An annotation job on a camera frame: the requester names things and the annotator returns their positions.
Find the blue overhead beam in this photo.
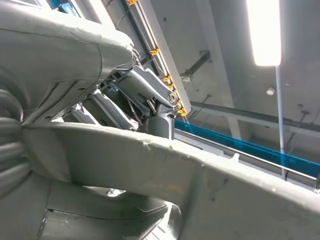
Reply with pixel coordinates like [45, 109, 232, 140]
[174, 119, 320, 178]

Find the ceiling light panel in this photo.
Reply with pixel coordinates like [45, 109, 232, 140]
[246, 0, 282, 67]

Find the grey ceiling cable rail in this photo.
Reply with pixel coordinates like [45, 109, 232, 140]
[102, 0, 192, 117]

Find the black ceiling bracket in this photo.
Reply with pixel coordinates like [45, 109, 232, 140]
[180, 50, 211, 83]

